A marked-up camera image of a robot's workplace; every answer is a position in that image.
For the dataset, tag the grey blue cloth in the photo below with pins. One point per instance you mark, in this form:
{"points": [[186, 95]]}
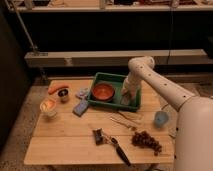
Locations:
{"points": [[82, 93]]}

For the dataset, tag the light blue cup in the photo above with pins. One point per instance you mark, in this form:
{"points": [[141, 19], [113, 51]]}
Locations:
{"points": [[160, 119]]}

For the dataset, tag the bunch of dark grapes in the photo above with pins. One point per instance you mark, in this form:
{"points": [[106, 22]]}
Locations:
{"points": [[145, 140]]}

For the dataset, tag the green plastic tray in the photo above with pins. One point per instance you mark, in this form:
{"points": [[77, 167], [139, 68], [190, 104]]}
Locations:
{"points": [[116, 81]]}

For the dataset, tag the small metal cup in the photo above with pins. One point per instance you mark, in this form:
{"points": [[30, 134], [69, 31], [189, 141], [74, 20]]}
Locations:
{"points": [[63, 95]]}

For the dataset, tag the white cup with orange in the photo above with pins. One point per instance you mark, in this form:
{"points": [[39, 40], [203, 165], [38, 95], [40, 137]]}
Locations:
{"points": [[48, 107]]}

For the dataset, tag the orange bowl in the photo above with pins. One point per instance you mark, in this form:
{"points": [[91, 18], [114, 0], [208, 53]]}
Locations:
{"points": [[103, 92]]}

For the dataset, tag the grey metal shelf beam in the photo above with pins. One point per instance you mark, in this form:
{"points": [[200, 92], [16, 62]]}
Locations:
{"points": [[115, 58]]}

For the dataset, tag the blue sponge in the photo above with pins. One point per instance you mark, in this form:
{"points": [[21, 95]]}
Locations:
{"points": [[81, 108]]}

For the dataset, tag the dark chocolate bar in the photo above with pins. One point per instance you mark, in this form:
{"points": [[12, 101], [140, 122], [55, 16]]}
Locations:
{"points": [[98, 136]]}

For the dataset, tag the orange carrot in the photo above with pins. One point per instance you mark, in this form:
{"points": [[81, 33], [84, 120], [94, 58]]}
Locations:
{"points": [[55, 88]]}

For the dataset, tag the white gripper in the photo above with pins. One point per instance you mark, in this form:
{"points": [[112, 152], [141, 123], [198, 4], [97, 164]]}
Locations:
{"points": [[131, 85]]}

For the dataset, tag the metal fork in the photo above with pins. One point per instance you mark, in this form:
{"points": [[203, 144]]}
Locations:
{"points": [[130, 127]]}

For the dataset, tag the diagonal metal pole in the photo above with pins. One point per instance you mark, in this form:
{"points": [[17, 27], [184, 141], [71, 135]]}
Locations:
{"points": [[29, 5]]}

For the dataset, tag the wooden spoon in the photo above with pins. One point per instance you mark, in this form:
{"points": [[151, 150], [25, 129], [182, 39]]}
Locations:
{"points": [[130, 116]]}

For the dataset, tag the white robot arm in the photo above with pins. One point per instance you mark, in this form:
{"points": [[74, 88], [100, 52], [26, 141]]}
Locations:
{"points": [[194, 137]]}

